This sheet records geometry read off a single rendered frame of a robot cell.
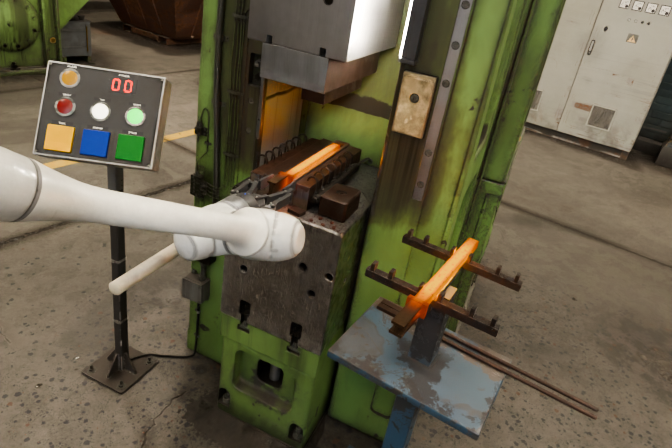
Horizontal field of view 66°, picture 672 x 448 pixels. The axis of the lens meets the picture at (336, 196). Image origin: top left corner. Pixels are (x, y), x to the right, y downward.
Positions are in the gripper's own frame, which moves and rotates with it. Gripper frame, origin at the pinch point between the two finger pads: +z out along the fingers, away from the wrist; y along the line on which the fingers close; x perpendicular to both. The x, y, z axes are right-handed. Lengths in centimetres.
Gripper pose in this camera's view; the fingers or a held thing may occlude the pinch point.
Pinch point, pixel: (278, 184)
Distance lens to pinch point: 147.3
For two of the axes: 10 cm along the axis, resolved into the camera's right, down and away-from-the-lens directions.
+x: 1.5, -8.9, -4.3
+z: 4.0, -3.4, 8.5
